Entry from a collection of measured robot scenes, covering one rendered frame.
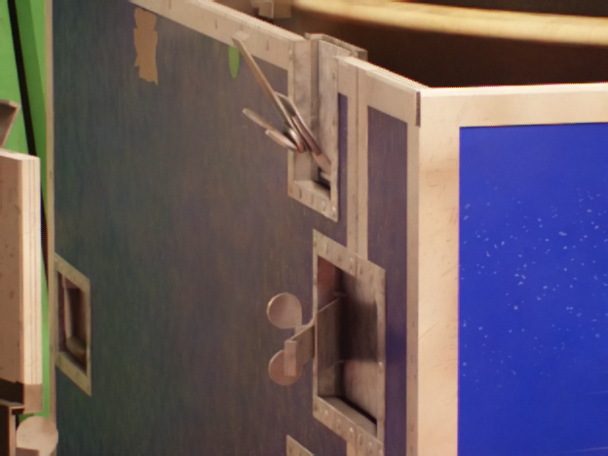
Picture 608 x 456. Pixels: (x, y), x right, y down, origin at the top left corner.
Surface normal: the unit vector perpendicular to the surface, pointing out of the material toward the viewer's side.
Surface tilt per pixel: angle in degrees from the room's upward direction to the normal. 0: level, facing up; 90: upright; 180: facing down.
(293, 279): 90
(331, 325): 90
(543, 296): 90
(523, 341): 90
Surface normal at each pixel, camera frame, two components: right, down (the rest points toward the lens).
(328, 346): 0.96, 0.04
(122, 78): -0.97, 0.04
